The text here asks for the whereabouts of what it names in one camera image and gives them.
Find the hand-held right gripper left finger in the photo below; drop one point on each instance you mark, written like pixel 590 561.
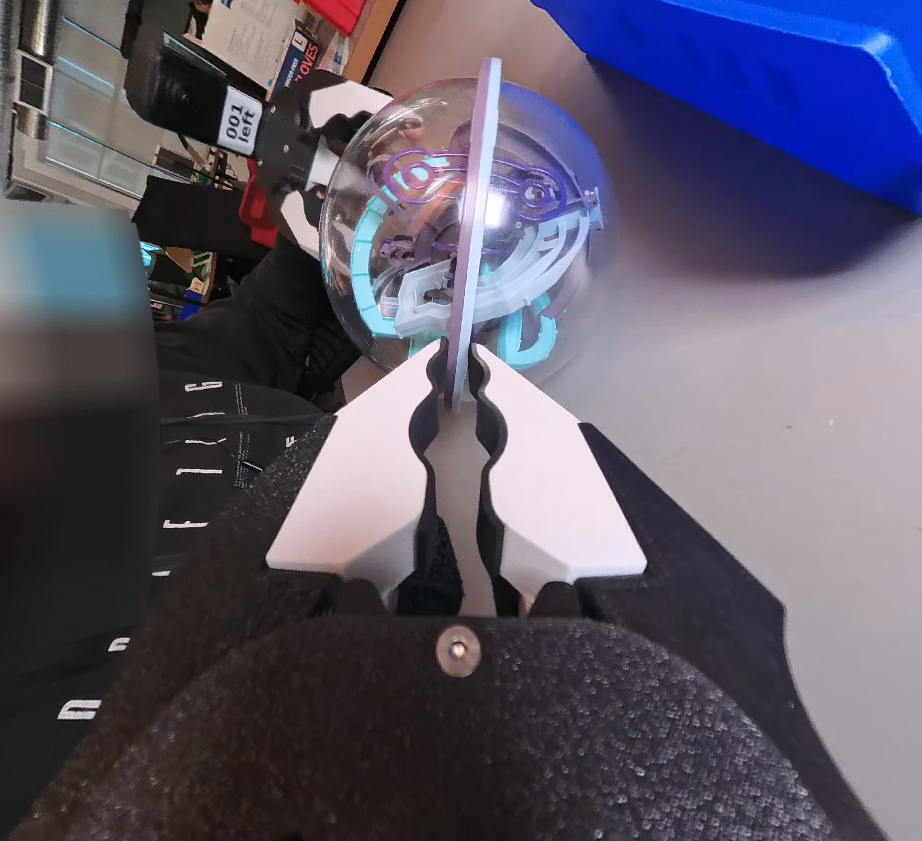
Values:
pixel 353 495

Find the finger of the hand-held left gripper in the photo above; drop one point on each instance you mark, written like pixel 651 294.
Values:
pixel 349 99
pixel 302 218

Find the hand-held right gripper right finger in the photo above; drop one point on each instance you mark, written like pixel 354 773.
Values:
pixel 562 495

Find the clear plastic maze ball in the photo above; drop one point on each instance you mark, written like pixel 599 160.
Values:
pixel 533 171

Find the person's left forearm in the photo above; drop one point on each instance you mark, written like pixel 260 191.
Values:
pixel 266 315

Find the red plastic object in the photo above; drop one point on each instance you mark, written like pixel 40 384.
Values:
pixel 256 207

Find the disposable glove box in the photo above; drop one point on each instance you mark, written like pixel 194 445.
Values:
pixel 295 63

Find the white posted paper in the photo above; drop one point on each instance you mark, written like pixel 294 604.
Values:
pixel 245 13

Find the person's black printed hoodie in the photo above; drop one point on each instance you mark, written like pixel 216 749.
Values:
pixel 202 459

